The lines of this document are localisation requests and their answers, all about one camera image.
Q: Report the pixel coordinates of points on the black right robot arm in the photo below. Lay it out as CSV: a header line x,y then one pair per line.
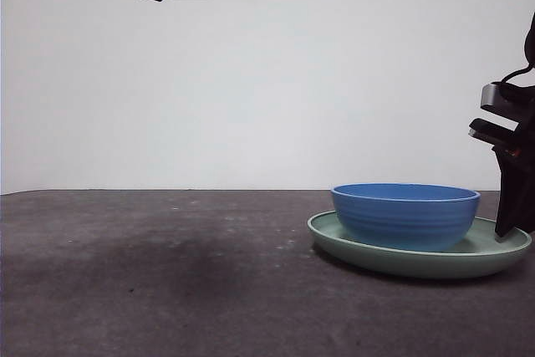
x,y
531,39

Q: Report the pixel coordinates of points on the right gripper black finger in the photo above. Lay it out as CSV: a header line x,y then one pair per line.
x,y
516,198

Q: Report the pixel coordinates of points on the blue ribbed bowl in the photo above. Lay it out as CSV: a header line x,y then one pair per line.
x,y
401,219

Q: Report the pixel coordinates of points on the green round plate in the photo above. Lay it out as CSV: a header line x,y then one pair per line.
x,y
418,265

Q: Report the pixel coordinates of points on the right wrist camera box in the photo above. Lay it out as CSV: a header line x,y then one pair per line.
x,y
489,95

